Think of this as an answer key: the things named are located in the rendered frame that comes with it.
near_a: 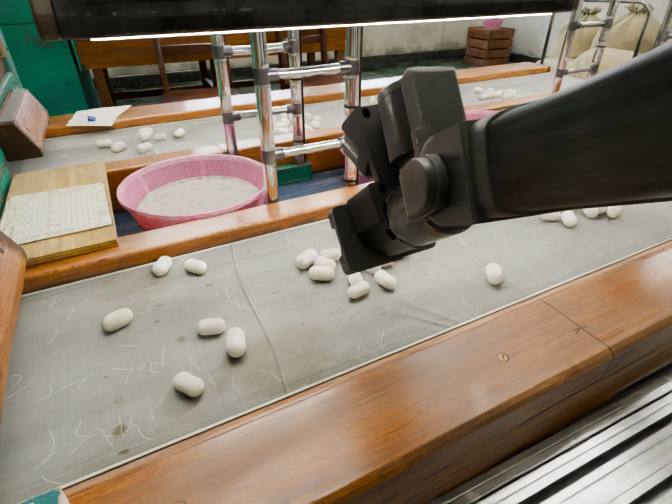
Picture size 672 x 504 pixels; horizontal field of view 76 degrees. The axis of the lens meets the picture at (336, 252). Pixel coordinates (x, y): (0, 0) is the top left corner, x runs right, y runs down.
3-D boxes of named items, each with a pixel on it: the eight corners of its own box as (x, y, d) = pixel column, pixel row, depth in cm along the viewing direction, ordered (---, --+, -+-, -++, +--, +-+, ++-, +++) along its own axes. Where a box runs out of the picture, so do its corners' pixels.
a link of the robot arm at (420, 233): (372, 175, 38) (413, 143, 31) (427, 171, 40) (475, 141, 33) (387, 251, 37) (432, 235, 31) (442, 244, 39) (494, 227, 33)
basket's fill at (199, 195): (280, 235, 78) (278, 208, 75) (151, 268, 69) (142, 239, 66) (244, 189, 95) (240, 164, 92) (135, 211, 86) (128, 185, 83)
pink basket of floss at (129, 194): (297, 207, 89) (294, 164, 84) (227, 279, 68) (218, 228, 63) (189, 188, 97) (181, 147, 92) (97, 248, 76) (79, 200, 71)
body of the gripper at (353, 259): (324, 212, 42) (353, 189, 36) (409, 192, 46) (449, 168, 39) (343, 275, 42) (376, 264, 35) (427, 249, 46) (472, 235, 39)
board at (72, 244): (119, 246, 60) (116, 238, 59) (-10, 275, 54) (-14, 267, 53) (105, 165, 84) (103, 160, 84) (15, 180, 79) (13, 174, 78)
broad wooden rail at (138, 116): (539, 112, 182) (551, 65, 172) (53, 200, 113) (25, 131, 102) (518, 106, 191) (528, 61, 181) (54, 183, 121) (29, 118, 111)
